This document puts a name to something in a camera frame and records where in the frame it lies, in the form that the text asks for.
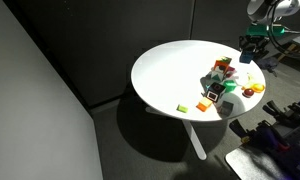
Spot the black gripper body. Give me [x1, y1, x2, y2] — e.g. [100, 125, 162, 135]
[239, 33, 270, 52]

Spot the blue block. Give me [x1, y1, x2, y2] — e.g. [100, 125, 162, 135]
[239, 49, 254, 64]

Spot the pink block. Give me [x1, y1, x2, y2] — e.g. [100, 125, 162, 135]
[224, 65, 237, 78]

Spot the grey block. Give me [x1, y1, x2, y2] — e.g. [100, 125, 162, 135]
[219, 100, 234, 117]

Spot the orange block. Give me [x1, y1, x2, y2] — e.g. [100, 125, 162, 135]
[195, 97, 214, 112]

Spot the light green block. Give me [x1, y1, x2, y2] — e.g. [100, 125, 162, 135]
[176, 104, 189, 114]

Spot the dark floor bag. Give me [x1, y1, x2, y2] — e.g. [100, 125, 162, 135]
[256, 56, 279, 73]

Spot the orange soft cube with six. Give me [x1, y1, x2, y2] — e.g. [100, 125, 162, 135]
[213, 55, 233, 75]

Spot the yellow banana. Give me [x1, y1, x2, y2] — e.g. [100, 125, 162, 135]
[244, 72, 258, 88]

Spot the yellow lemon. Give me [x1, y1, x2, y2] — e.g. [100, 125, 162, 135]
[251, 83, 266, 93]

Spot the dark red plum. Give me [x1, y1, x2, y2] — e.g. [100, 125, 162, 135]
[242, 88, 255, 98]

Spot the black soft cube red letter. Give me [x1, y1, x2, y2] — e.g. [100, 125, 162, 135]
[205, 82, 227, 104]

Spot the round white table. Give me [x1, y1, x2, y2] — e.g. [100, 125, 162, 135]
[130, 39, 267, 161]

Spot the black looped camera cable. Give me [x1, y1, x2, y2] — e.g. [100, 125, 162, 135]
[265, 0, 300, 58]

